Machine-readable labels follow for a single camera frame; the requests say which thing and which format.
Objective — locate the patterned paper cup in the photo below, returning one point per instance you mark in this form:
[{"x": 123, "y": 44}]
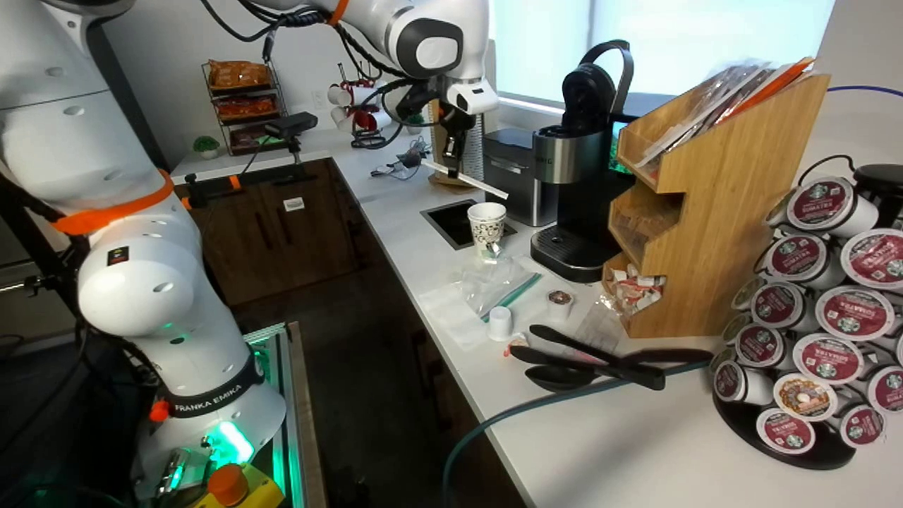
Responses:
[{"x": 485, "y": 224}]

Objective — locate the wooden condiment organizer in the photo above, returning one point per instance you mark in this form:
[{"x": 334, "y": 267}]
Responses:
[{"x": 710, "y": 168}]

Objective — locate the black coffee machine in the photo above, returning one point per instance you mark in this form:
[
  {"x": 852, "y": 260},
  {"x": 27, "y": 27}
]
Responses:
[{"x": 577, "y": 160}]

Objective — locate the counter trash chute frame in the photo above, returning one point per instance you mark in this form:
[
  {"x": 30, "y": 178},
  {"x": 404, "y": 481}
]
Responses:
[{"x": 452, "y": 224}]

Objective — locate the white creamer cup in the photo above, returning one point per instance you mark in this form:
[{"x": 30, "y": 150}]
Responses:
[
  {"x": 559, "y": 305},
  {"x": 501, "y": 319}
]

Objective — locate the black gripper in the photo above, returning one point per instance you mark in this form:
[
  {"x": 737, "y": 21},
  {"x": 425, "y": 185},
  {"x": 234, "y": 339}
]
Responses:
[{"x": 461, "y": 106}]

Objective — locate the white straw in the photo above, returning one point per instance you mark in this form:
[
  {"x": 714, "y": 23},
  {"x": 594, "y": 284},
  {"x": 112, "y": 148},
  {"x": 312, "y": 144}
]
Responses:
[{"x": 464, "y": 178}]

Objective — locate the clear plastic bag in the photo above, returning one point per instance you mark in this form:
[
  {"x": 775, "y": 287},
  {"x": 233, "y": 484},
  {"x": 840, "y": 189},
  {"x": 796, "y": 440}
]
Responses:
[{"x": 492, "y": 287}]

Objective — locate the wooden snack shelf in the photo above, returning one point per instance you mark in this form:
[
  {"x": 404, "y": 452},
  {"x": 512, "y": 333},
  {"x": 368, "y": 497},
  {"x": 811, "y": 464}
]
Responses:
[{"x": 246, "y": 102}]

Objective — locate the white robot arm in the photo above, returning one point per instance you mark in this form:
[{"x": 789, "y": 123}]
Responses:
[{"x": 69, "y": 148}]

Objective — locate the stainless steel bin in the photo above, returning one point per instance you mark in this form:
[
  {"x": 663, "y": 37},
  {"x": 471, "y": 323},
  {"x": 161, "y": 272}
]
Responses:
[{"x": 508, "y": 165}]

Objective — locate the coffee pod carousel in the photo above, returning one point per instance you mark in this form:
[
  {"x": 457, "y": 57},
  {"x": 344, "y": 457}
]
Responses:
[{"x": 811, "y": 366}]

